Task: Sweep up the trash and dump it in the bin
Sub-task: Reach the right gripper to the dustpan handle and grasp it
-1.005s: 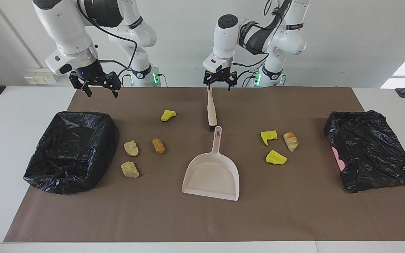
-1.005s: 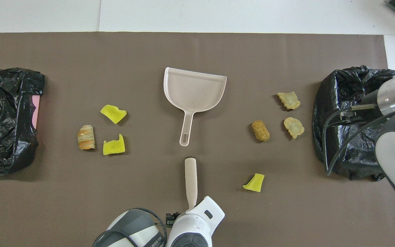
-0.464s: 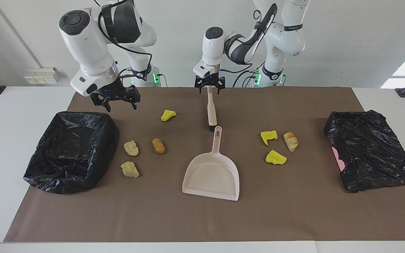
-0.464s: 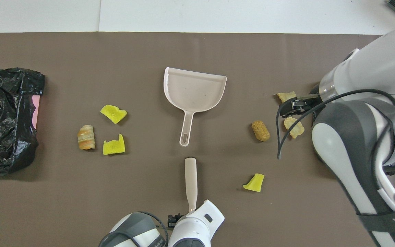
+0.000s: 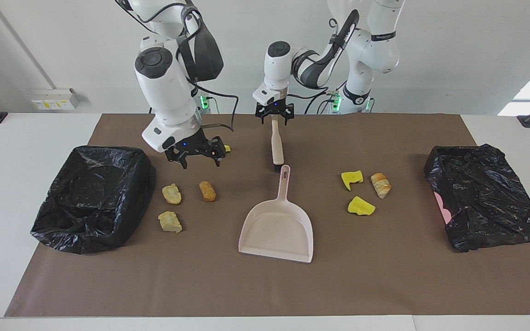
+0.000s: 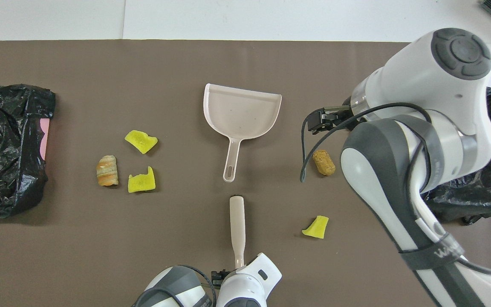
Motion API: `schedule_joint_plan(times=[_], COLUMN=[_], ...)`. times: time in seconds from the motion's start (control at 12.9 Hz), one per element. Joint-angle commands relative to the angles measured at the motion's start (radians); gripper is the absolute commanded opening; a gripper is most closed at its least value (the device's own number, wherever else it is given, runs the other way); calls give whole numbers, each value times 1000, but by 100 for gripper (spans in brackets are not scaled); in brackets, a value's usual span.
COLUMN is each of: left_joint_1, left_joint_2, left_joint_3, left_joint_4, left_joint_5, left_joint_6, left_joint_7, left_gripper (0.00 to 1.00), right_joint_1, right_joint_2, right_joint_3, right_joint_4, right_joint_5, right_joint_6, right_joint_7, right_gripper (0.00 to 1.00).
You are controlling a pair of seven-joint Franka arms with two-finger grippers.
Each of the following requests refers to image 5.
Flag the white wall outlet box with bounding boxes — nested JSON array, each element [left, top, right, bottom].
[[32, 88, 80, 111]]

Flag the yellow green sponge piece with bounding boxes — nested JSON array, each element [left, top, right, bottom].
[[341, 170, 364, 191], [347, 196, 376, 216]]

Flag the brown cork cylinder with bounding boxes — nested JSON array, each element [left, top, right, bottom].
[[199, 181, 217, 202]]

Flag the striped orange beige sponge roll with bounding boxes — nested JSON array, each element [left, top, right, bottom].
[[370, 172, 392, 200]]

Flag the beige plastic dustpan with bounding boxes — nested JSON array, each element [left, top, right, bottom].
[[238, 165, 314, 263]]

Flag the beige sponge piece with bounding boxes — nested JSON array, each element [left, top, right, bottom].
[[162, 183, 182, 205], [157, 211, 183, 234]]

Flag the beige hand brush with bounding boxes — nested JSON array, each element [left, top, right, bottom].
[[270, 115, 285, 172]]

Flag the brown table mat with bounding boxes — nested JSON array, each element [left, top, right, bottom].
[[5, 114, 530, 318]]

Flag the black trash bag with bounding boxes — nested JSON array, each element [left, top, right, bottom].
[[30, 145, 156, 255], [424, 144, 530, 252]]

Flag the white wall conduit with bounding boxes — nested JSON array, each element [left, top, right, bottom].
[[0, 0, 57, 91]]

